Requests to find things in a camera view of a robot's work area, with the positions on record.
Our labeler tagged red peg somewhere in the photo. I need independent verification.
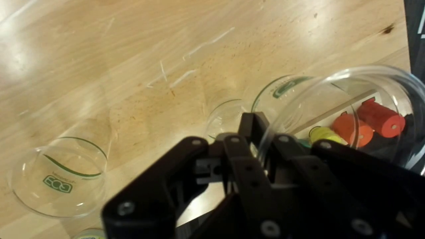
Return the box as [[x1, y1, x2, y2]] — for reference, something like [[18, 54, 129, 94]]
[[358, 98, 407, 140]]

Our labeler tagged yellow peg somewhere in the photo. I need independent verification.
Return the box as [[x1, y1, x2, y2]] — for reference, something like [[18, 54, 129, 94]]
[[309, 125, 350, 147]]

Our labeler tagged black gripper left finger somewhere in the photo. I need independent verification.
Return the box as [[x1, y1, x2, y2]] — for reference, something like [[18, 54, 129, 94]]
[[102, 112, 286, 239]]

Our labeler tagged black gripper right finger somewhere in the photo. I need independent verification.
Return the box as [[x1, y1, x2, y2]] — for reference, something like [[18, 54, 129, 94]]
[[264, 133, 425, 239]]

